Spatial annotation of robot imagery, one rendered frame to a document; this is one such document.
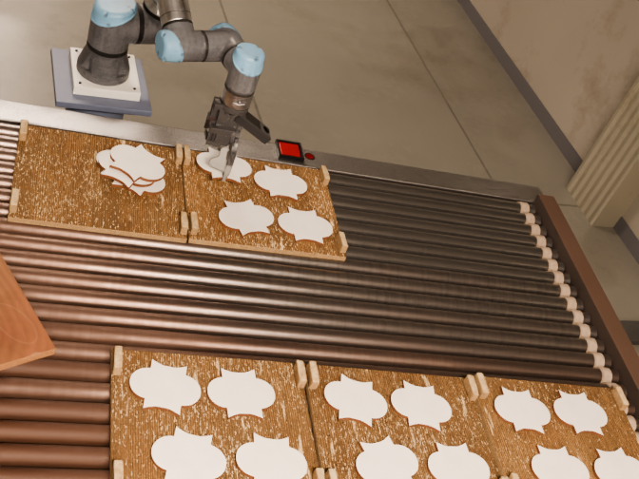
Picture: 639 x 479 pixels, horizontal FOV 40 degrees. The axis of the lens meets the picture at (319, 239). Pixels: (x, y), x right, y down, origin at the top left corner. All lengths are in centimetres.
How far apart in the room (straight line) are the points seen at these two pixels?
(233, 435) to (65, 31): 309
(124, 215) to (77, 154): 24
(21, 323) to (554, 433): 120
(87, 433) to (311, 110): 303
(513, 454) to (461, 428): 13
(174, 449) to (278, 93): 306
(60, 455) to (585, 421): 120
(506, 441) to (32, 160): 130
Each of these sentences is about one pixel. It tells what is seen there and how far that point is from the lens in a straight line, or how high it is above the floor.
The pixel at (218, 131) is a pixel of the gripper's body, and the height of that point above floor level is 110.
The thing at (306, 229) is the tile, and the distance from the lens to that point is 228.
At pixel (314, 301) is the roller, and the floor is 92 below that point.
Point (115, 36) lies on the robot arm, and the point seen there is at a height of 106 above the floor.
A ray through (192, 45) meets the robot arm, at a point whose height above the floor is 129.
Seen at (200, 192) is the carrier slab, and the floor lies 94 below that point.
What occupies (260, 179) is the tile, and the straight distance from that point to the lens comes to 238.
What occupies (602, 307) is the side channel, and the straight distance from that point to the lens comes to 257.
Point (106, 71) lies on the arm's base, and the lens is 263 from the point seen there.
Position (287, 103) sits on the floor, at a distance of 453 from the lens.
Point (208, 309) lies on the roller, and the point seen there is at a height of 92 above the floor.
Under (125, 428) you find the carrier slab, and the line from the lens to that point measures 177.
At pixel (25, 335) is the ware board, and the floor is 104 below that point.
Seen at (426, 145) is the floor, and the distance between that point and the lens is 467.
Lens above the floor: 237
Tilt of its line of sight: 39 degrees down
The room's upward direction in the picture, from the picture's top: 24 degrees clockwise
